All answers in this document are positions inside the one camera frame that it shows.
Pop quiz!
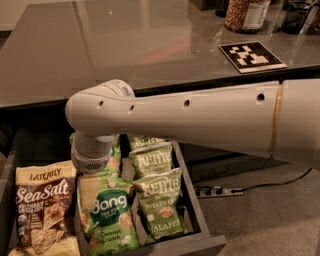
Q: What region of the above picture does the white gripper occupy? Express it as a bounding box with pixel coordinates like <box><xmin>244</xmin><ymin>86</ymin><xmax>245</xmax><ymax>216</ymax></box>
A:
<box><xmin>71</xmin><ymin>131</ymin><xmax>116</xmax><ymax>212</ymax></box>

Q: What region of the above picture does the brown Late July chip bag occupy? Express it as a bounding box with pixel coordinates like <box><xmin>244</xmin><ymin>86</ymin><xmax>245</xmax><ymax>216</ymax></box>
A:
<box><xmin>8</xmin><ymin>161</ymin><xmax>80</xmax><ymax>256</ymax></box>

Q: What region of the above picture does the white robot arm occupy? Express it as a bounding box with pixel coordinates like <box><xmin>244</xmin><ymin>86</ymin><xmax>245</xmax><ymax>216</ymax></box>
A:
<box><xmin>65</xmin><ymin>79</ymin><xmax>320</xmax><ymax>169</ymax></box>

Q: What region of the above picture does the middle green Dang chip bag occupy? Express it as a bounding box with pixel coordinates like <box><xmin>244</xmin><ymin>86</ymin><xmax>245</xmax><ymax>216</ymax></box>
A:
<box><xmin>70</xmin><ymin>133</ymin><xmax>121</xmax><ymax>177</ymax></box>

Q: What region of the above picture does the green dang chip bag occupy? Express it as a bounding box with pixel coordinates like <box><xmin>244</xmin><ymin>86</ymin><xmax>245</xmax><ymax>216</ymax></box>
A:
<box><xmin>70</xmin><ymin>133</ymin><xmax>121</xmax><ymax>177</ymax></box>
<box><xmin>77</xmin><ymin>177</ymin><xmax>139</xmax><ymax>256</ymax></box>

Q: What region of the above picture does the front green Dang chip bag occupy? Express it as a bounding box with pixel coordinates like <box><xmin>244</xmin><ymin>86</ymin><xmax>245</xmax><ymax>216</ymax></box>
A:
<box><xmin>77</xmin><ymin>177</ymin><xmax>139</xmax><ymax>256</ymax></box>

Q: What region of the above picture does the front Kettle jalapeno chip bag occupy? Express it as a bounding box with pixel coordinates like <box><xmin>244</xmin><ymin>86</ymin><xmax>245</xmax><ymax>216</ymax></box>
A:
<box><xmin>133</xmin><ymin>168</ymin><xmax>188</xmax><ymax>244</ymax></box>

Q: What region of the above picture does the open grey top drawer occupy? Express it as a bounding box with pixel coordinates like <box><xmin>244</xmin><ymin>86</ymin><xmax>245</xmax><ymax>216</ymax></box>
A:
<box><xmin>0</xmin><ymin>128</ymin><xmax>226</xmax><ymax>256</ymax></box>

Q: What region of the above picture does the lower right grey drawer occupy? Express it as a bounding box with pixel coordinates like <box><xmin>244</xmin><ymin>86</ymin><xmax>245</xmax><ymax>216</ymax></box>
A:
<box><xmin>187</xmin><ymin>153</ymin><xmax>283</xmax><ymax>182</ymax></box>

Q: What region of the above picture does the grey power strip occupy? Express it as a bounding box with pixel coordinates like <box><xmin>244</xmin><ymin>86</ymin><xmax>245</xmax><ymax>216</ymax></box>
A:
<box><xmin>195</xmin><ymin>186</ymin><xmax>244</xmax><ymax>198</ymax></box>

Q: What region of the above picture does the black white fiducial marker tile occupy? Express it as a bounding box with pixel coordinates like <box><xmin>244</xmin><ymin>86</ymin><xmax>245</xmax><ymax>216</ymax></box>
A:
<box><xmin>219</xmin><ymin>41</ymin><xmax>287</xmax><ymax>74</ymax></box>

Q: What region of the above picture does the glass jar of grains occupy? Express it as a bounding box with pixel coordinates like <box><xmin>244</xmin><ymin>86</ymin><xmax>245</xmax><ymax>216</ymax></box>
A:
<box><xmin>224</xmin><ymin>0</ymin><xmax>271</xmax><ymax>33</ymax></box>

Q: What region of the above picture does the dark mesh container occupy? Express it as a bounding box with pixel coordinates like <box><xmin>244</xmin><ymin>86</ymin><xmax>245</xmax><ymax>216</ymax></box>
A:
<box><xmin>281</xmin><ymin>0</ymin><xmax>311</xmax><ymax>34</ymax></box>

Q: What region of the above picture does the black power cable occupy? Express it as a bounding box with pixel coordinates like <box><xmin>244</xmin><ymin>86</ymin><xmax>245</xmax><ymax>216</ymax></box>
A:
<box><xmin>242</xmin><ymin>167</ymin><xmax>313</xmax><ymax>193</ymax></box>

